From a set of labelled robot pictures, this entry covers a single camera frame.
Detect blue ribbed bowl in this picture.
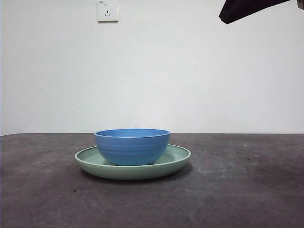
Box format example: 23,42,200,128
93,128,171,166

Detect white wall power socket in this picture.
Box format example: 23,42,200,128
97,0,119,24

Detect pale green round plate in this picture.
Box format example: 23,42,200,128
75,144,192,181

